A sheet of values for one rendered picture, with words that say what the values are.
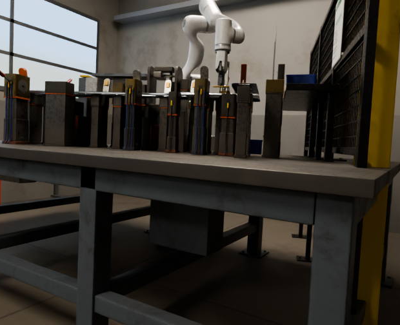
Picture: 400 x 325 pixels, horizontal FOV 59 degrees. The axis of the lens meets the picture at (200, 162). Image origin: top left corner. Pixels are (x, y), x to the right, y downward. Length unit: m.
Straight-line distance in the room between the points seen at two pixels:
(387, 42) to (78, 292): 1.35
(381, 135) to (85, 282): 1.12
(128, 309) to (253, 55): 3.47
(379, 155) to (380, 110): 0.15
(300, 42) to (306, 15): 0.28
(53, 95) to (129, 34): 3.52
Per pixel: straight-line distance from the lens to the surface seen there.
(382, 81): 1.38
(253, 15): 4.39
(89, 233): 1.25
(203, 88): 1.64
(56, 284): 1.45
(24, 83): 2.12
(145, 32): 5.21
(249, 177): 0.83
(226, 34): 1.90
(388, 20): 1.42
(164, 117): 1.87
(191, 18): 2.32
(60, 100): 1.96
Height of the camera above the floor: 0.75
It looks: 3 degrees down
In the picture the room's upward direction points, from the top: 3 degrees clockwise
